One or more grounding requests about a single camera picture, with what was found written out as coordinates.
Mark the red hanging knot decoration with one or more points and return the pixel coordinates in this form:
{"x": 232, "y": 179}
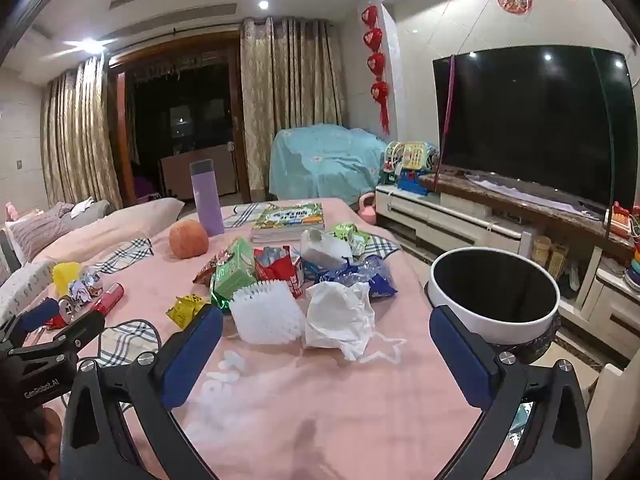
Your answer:
{"x": 375, "y": 62}

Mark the white side cabinet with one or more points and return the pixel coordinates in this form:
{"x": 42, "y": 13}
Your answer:
{"x": 617, "y": 395}

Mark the blue toy cash register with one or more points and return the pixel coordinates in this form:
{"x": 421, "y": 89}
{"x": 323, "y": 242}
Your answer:
{"x": 412, "y": 186}

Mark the white patterned cushion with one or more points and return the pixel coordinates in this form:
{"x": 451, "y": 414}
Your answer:
{"x": 20, "y": 285}

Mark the orange apple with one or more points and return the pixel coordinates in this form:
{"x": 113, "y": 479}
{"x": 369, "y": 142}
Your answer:
{"x": 188, "y": 240}

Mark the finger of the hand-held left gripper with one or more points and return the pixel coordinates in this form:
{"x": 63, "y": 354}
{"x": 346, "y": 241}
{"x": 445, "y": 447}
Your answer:
{"x": 80, "y": 330}
{"x": 40, "y": 312}

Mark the white foam fruit net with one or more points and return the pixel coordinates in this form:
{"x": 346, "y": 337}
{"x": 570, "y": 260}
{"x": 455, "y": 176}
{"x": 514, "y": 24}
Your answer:
{"x": 265, "y": 312}

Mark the red snack packet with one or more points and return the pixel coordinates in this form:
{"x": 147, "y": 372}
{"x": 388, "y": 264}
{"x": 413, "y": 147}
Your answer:
{"x": 280, "y": 270}

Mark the white cloth under television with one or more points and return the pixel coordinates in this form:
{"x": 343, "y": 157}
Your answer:
{"x": 525, "y": 192}

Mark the crumpled patterned wrapper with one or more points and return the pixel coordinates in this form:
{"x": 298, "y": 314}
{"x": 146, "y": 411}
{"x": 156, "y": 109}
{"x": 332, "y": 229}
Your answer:
{"x": 86, "y": 285}

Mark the yellow patterned carton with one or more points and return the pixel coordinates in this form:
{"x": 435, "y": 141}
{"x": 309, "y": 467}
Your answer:
{"x": 557, "y": 260}

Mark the thick white-edged book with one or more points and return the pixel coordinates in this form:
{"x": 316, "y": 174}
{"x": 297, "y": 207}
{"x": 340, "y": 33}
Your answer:
{"x": 280, "y": 236}

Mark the white tissue paper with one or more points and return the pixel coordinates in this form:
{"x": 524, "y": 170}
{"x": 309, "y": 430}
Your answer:
{"x": 335, "y": 317}

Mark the white television cabinet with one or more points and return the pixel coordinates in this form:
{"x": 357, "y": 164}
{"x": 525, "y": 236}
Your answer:
{"x": 450, "y": 220}

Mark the yellow wrapper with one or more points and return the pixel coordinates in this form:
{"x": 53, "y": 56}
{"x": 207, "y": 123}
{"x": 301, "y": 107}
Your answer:
{"x": 185, "y": 310}

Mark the blue plastic bag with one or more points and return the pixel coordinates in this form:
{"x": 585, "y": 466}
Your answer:
{"x": 372, "y": 280}

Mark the yellow plastic object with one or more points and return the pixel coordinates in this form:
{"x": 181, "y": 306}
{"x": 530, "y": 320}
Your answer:
{"x": 65, "y": 276}

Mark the striped pink pillow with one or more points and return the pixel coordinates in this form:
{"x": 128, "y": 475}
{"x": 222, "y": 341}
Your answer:
{"x": 35, "y": 232}

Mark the purple bottle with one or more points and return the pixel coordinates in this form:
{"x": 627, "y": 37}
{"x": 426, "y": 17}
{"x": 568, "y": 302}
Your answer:
{"x": 207, "y": 200}

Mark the brown cabinet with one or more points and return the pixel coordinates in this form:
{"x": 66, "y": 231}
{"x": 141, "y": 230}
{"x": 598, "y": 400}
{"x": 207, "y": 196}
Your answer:
{"x": 200, "y": 172}

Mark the large green snack packet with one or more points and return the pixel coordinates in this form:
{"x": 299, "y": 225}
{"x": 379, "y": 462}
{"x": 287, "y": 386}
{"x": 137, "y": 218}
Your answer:
{"x": 232, "y": 270}

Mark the grey cushion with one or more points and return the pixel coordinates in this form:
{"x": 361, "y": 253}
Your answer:
{"x": 96, "y": 210}

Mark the recessed ceiling spotlight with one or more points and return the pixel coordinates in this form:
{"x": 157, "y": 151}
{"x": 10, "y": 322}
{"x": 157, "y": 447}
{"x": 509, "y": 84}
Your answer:
{"x": 263, "y": 5}

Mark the purple plastic object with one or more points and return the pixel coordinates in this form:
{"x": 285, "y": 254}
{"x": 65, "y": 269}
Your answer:
{"x": 145, "y": 188}

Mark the yellow green toy phone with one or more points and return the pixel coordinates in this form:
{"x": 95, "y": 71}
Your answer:
{"x": 412, "y": 155}

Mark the beige curtain beside wall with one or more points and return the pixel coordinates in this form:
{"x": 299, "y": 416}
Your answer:
{"x": 285, "y": 100}

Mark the red toy telephone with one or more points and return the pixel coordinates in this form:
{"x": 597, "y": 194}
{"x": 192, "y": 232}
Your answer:
{"x": 622, "y": 220}

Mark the stack of yellow jars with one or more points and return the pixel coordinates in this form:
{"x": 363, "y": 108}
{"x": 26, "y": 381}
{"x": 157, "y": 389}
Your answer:
{"x": 540, "y": 250}

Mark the bright ceiling lamp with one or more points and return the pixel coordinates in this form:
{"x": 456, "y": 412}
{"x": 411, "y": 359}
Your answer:
{"x": 91, "y": 46}

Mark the pink sofa blanket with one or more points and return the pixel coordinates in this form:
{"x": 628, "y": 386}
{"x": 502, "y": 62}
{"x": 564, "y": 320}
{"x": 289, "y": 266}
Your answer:
{"x": 125, "y": 225}

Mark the person's left hand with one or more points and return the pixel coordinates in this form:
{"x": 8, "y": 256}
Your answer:
{"x": 46, "y": 432}

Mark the small green white packet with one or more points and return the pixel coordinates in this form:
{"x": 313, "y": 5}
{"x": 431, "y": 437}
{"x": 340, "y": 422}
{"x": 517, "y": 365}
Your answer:
{"x": 350, "y": 235}

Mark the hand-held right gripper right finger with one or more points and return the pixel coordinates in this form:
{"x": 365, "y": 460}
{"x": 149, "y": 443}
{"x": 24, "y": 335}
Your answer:
{"x": 460, "y": 355}

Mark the beige curtain beside sofa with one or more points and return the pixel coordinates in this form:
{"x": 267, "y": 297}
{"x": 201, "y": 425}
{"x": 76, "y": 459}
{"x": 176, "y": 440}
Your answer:
{"x": 75, "y": 130}

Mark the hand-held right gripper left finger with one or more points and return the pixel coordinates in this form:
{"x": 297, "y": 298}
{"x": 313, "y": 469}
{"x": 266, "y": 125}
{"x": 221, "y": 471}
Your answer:
{"x": 192, "y": 355}

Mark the black flat television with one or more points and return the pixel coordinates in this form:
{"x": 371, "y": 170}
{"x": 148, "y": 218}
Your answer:
{"x": 525, "y": 120}

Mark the wooden frame glass door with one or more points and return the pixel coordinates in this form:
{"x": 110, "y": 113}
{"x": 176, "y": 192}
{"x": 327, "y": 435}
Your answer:
{"x": 117, "y": 125}

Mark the pink kettlebell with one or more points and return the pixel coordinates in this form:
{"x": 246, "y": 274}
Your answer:
{"x": 369, "y": 212}

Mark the teal cloth-covered furniture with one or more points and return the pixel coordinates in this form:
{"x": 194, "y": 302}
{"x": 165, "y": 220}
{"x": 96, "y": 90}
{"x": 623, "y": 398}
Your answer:
{"x": 320, "y": 160}

